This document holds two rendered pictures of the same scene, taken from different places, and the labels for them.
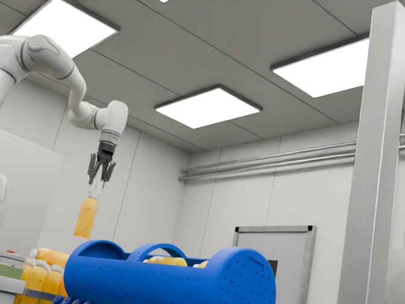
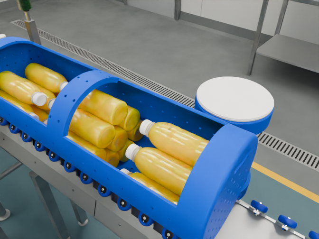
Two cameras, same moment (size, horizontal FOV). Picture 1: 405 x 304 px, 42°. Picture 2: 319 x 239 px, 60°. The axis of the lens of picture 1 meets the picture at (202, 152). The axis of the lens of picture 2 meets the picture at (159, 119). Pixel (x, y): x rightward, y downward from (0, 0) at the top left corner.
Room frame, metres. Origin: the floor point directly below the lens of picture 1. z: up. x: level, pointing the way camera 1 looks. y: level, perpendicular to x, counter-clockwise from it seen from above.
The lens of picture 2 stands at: (1.30, 0.03, 1.62)
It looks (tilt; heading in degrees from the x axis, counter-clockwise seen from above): 40 degrees down; 346
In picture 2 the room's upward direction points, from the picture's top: straight up
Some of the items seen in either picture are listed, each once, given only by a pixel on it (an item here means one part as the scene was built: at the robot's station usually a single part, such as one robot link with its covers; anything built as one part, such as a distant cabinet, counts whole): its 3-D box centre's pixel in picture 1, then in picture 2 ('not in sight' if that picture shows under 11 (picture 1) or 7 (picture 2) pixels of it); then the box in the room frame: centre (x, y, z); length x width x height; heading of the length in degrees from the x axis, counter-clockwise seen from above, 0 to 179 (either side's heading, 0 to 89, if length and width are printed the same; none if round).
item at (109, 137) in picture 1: (109, 139); not in sight; (2.32, 0.43, 1.70); 0.09 x 0.09 x 0.06
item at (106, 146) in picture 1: (105, 154); not in sight; (2.33, 0.43, 1.62); 0.08 x 0.07 x 0.09; 133
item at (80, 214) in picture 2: not in sight; (73, 192); (2.32, 0.27, 0.31); 0.06 x 0.06 x 0.63; 40
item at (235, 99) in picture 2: not in sight; (234, 96); (2.05, -0.44, 1.03); 0.28 x 0.28 x 0.01
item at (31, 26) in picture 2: not in sight; (54, 105); (2.85, 0.34, 0.55); 0.04 x 0.04 x 1.10; 40
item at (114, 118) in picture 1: (113, 117); not in sight; (2.32, 0.44, 1.80); 0.13 x 0.11 x 0.16; 69
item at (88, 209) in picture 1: (87, 216); not in sight; (2.34, 0.44, 1.33); 0.07 x 0.07 x 0.19
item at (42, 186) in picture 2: not in sight; (52, 210); (2.23, 0.38, 0.31); 0.06 x 0.06 x 0.63; 40
